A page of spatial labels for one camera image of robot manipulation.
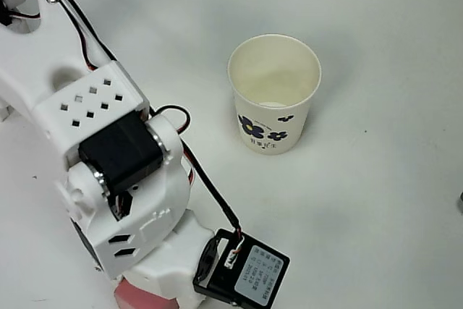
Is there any black camera module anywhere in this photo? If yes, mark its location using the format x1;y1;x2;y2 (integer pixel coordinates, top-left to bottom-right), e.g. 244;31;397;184
193;228;291;309

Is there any red black servo wire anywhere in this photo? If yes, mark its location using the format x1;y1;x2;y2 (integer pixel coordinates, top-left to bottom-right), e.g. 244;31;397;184
56;0;101;73

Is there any white flowered paper cup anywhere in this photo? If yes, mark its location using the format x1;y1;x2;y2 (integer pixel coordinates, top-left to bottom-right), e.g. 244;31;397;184
226;33;323;156

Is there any black camera cable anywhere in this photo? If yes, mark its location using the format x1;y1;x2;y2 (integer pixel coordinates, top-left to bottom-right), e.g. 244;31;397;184
54;0;243;241

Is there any pink block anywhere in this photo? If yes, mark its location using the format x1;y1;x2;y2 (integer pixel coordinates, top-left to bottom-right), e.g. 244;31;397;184
114;275;180;309

